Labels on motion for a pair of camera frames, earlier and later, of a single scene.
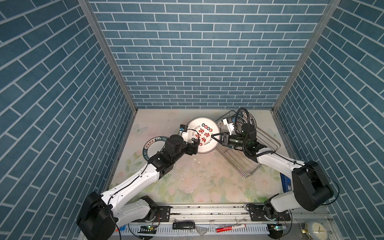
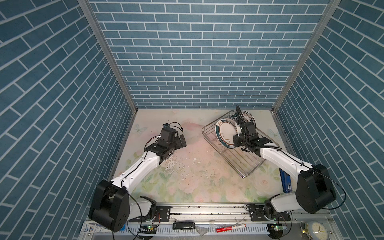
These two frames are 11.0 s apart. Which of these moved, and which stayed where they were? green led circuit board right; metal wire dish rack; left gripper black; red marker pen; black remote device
Moved: left gripper black; metal wire dish rack
Stayed: red marker pen; green led circuit board right; black remote device
